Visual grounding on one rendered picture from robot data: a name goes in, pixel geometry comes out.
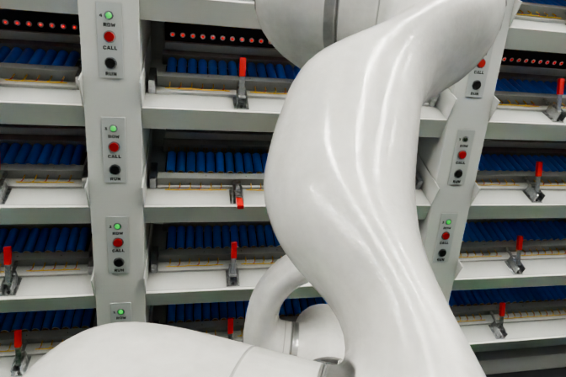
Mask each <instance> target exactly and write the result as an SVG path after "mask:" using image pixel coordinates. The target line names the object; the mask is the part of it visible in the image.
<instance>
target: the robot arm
mask: <svg viewBox="0 0 566 377"><path fill-rule="evenodd" d="M505 6H507V0H254V9H255V11H256V15H257V19H258V21H259V25H260V28H261V29H262V31H263V33H264V35H265V36H266V38H267V39H268V41H269V42H270V43H271V44H272V45H273V46H274V47H275V48H276V49H277V50H278V51H279V52H280V53H281V54H282V55H283V56H284V57H285V58H286V59H287V60H288V61H290V62H291V63H293V64H294V65H295V66H297V67H299V68H300V69H301V70H300V71H299V73H298V74H297V76H296V78H295V80H294V81H293V83H292V85H291V87H290V89H289V91H288V94H287V95H286V99H285V102H284V104H283V107H282V109H281V112H280V116H279V118H278V120H277V124H276V127H275V131H274V134H273V136H272V140H271V143H270V149H269V153H268V156H267V161H266V165H265V170H264V202H265V207H266V211H267V215H268V217H269V220H270V224H271V226H272V229H273V231H274V233H275V236H276V238H277V240H278V242H279V243H280V246H281V247H282V249H283V250H284V252H285V253H286V255H284V256H283V257H282V258H280V259H279V260H277V261H276V262H275V263H274V264H272V266H271V267H270V268H269V269H268V270H267V271H266V272H265V273H264V275H263V276H262V277H261V278H260V280H259V282H258V283H257V284H256V286H255V288H254V291H253V293H252V295H251V297H250V300H249V303H248V309H247V313H246V317H245V322H244V329H243V339H242V342H237V341H233V340H231V339H227V338H224V337H218V336H214V335H211V334H207V333H203V332H197V331H193V330H189V329H185V328H181V327H172V326H168V325H162V324H155V323H147V322H135V321H134V322H116V323H110V324H105V325H101V326H98V327H93V328H90V329H88V330H86V331H83V332H80V333H78V334H77V335H75V336H73V337H70V338H68V339H67V340H65V341H64V342H62V343H60V344H59V345H57V346H56V347H55V348H53V349H52V350H51V351H49V352H48V353H47V354H46V355H44V356H43V357H42V358H40V359H39V360H38V361H37V362H36V363H35V364H34V365H33V366H32V367H31V368H30V369H28V370H27V371H26V372H25V373H24V375H23V376H22V377H486V375H485V373H484V372H483V369H482V367H481V365H480V364H479V362H478V360H477V358H476V356H475V354H474V352H473V350H472V349H471V347H470V345H469V343H468V341H467V339H466V337H465V336H464V334H463V332H462V329H461V328H460V326H459V324H458V323H457V320H456V318H455V317H454V315H453V313H452V311H451V309H450V307H449V305H448V304H447V302H446V299H445V297H444V295H443V294H442V292H441V288H440V286H439V285H438V283H437V281H436V279H435V275H434V273H433V271H432V268H431V266H430V263H429V261H428V258H427V256H426V253H425V248H424V245H423V242H422V239H421V235H420V232H419V222H418V216H417V210H416V194H415V173H416V162H417V151H418V141H419V122H420V114H421V108H422V105H423V104H425V103H426V102H428V101H429V100H430V99H432V98H433V97H434V96H436V95H437V94H439V93H441V92H443V91H445V90H446V89H448V88H449V87H451V86H452V85H454V84H455V83H457V82H459V81H460V80H462V79H463V78H464V77H465V76H466V75H467V74H468V73H469V72H470V71H471V70H473V69H474V68H475V67H476V66H477V64H478V63H479V62H480V61H481V60H482V59H483V58H484V57H485V56H486V54H487V53H488V51H489V49H490V47H491V46H492V44H493V43H494V41H495V39H496V37H497V35H498V33H499V31H500V30H501V27H502V22H503V19H504V16H505ZM306 283H310V284H311V285H312V286H313V287H314V289H315V290H316V291H317V292H318V293H319V294H320V295H321V296H322V297H323V298H324V300H325V301H326V302H327V303H328V304H317V305H311V306H309V307H308V308H306V309H305V310H304V311H303V312H302V313H301V314H300V315H299V317H297V319H296V322H294V321H284V320H281V319H280V318H279V312H280V308H281V306H282V304H283V302H284V300H285V299H286V298H287V297H288V296H289V295H290V294H291V293H292V292H293V291H294V290H295V289H297V288H299V287H300V286H302V285H304V284H306Z"/></svg>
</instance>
